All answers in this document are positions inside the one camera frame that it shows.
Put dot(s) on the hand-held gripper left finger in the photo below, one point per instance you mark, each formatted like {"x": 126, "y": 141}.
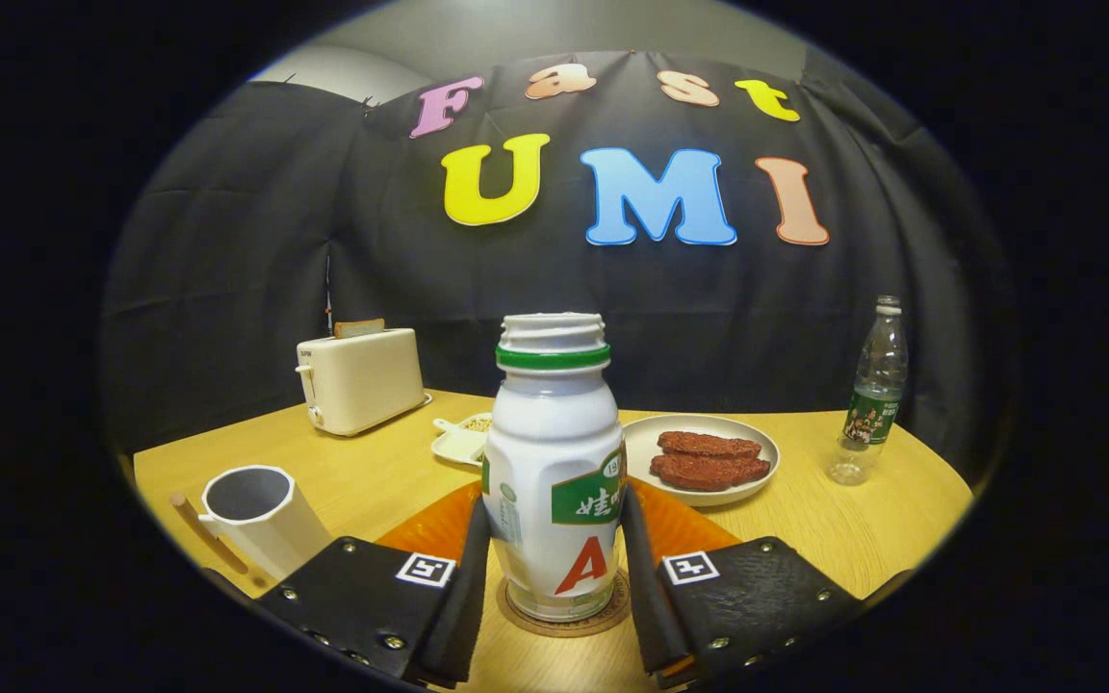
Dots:
{"x": 458, "y": 616}

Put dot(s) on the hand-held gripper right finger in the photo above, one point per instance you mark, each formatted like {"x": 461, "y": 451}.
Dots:
{"x": 646, "y": 606}

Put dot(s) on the round cork coaster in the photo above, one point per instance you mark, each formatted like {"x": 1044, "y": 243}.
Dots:
{"x": 564, "y": 628}

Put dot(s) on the clear plastic water bottle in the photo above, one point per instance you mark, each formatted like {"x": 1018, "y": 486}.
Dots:
{"x": 872, "y": 404}

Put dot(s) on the red meat slice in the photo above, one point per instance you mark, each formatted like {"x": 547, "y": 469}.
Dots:
{"x": 709, "y": 444}
{"x": 709, "y": 472}

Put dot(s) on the round white plate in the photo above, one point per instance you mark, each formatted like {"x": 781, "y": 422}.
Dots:
{"x": 641, "y": 443}

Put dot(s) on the small white divided dish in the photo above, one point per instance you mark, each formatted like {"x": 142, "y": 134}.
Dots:
{"x": 458, "y": 443}

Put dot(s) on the wooden table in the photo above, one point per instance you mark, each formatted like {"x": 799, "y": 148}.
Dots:
{"x": 834, "y": 529}

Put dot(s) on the cream toaster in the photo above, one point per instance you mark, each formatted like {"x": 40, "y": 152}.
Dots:
{"x": 367, "y": 380}

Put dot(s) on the bread slice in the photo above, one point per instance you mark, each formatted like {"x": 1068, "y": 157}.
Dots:
{"x": 360, "y": 328}

